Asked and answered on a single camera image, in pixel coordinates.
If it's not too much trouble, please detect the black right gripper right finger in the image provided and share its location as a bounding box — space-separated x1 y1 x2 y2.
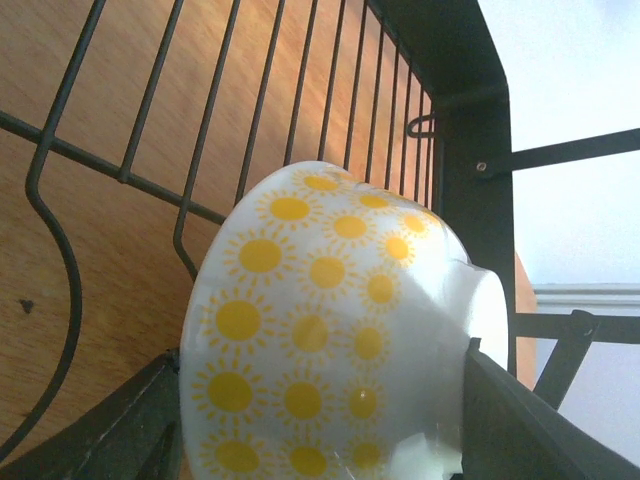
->
461 338 639 479

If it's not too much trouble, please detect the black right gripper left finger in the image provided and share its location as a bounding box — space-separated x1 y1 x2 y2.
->
1 349 183 479

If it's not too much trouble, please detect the sun pattern ceramic bowl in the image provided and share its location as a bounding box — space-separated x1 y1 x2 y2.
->
179 161 508 479

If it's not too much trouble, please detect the black wire dish rack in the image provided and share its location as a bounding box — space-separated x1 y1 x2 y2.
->
0 0 640 466

